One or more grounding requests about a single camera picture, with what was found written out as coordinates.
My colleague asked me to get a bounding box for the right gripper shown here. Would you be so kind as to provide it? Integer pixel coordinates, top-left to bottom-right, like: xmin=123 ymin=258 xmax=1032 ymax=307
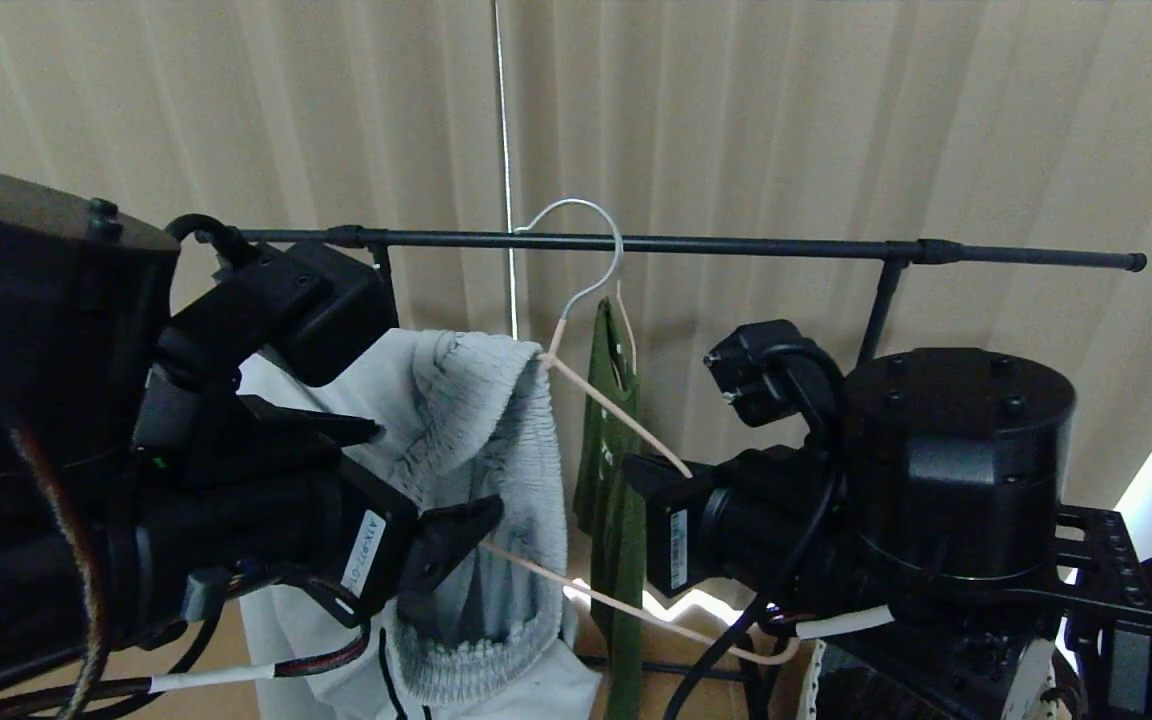
xmin=641 ymin=447 xmax=862 ymax=601

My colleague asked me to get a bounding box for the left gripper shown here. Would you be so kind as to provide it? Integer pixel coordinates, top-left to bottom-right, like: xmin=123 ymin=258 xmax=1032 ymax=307
xmin=126 ymin=395 xmax=505 ymax=641

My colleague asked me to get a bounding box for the pale grey garment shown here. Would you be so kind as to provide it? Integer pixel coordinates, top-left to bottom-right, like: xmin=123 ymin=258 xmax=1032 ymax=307
xmin=236 ymin=328 xmax=604 ymax=720

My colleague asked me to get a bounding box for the green long-sleeved shirt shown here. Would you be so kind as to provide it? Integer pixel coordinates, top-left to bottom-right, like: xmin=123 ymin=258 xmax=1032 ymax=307
xmin=573 ymin=298 xmax=649 ymax=720

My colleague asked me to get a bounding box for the pink clothes hanger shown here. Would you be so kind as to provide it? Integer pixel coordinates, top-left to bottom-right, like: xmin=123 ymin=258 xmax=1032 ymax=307
xmin=479 ymin=198 xmax=802 ymax=667
xmin=614 ymin=280 xmax=639 ymax=376

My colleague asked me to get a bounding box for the white laundry basket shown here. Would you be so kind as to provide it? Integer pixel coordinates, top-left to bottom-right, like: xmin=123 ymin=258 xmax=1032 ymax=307
xmin=794 ymin=638 xmax=1082 ymax=720

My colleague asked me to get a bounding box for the black clothes rack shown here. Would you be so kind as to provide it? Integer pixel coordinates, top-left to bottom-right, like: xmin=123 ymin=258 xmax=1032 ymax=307
xmin=234 ymin=225 xmax=1149 ymax=720

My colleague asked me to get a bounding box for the beige curtain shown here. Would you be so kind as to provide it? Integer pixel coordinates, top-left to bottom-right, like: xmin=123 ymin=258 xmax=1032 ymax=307
xmin=0 ymin=0 xmax=1152 ymax=641

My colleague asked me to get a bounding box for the black cable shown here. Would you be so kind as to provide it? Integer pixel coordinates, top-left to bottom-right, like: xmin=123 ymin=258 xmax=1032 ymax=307
xmin=166 ymin=213 xmax=259 ymax=269
xmin=661 ymin=470 xmax=842 ymax=720

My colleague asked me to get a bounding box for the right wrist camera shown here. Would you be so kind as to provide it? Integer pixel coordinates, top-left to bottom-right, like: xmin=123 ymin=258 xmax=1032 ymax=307
xmin=704 ymin=320 xmax=849 ymax=453

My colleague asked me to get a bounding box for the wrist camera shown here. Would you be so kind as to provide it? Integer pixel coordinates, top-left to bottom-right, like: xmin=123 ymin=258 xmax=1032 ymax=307
xmin=133 ymin=238 xmax=400 ymax=453
xmin=704 ymin=320 xmax=849 ymax=453

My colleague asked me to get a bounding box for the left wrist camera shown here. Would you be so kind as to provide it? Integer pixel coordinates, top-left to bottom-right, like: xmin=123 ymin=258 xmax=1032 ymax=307
xmin=133 ymin=238 xmax=400 ymax=453

